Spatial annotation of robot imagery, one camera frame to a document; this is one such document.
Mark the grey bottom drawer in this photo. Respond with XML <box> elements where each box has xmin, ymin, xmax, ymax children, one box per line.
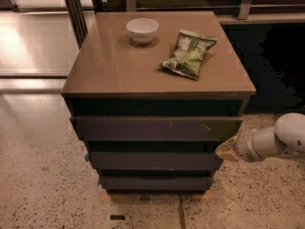
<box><xmin>100</xmin><ymin>177</ymin><xmax>214</xmax><ymax>191</ymax></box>

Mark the grey middle drawer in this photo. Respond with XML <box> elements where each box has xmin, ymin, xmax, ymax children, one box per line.
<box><xmin>90</xmin><ymin>152</ymin><xmax>222</xmax><ymax>171</ymax></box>

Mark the metal railing frame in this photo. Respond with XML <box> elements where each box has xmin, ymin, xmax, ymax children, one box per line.
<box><xmin>92</xmin><ymin>0</ymin><xmax>305</xmax><ymax>25</ymax></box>

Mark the grey top drawer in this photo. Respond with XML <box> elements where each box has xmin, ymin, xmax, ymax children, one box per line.
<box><xmin>71</xmin><ymin>115</ymin><xmax>242</xmax><ymax>142</ymax></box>

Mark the brown top drawer cabinet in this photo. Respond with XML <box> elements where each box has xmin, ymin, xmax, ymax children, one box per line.
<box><xmin>62</xmin><ymin>11</ymin><xmax>255</xmax><ymax>181</ymax></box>

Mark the black floor marker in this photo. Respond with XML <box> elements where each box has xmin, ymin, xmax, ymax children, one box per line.
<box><xmin>110</xmin><ymin>215</ymin><xmax>126</xmax><ymax>220</ymax></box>

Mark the green snack bag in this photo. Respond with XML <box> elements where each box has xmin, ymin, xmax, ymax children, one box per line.
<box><xmin>159</xmin><ymin>30</ymin><xmax>217</xmax><ymax>80</ymax></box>

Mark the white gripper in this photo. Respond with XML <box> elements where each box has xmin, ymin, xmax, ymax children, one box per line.
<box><xmin>215</xmin><ymin>129</ymin><xmax>263</xmax><ymax>162</ymax></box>

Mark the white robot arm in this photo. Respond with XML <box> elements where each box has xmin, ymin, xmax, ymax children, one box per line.
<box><xmin>215</xmin><ymin>114</ymin><xmax>305</xmax><ymax>162</ymax></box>

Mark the dark metal post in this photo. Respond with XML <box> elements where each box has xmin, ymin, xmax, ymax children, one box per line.
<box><xmin>65</xmin><ymin>0</ymin><xmax>88</xmax><ymax>48</ymax></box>

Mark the white ceramic bowl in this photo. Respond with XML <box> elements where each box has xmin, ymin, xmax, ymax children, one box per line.
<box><xmin>126</xmin><ymin>18</ymin><xmax>159</xmax><ymax>45</ymax></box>

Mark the grey drawer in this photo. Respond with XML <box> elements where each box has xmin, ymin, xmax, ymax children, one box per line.
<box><xmin>71</xmin><ymin>115</ymin><xmax>242</xmax><ymax>142</ymax></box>
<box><xmin>100</xmin><ymin>177</ymin><xmax>214</xmax><ymax>191</ymax></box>
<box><xmin>90</xmin><ymin>152</ymin><xmax>222</xmax><ymax>171</ymax></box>

